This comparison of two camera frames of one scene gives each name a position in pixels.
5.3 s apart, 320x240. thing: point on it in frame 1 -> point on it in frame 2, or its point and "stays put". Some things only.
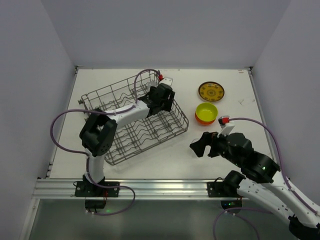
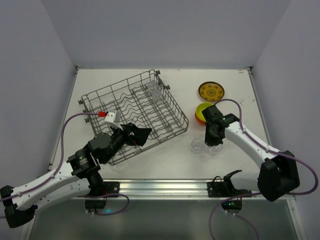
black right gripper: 211,144 -> 212,139
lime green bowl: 206,111 stays put
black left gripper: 166,99 -> 130,133
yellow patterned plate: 211,91 stays put
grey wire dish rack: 135,137 stays put
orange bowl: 204,122 stays put
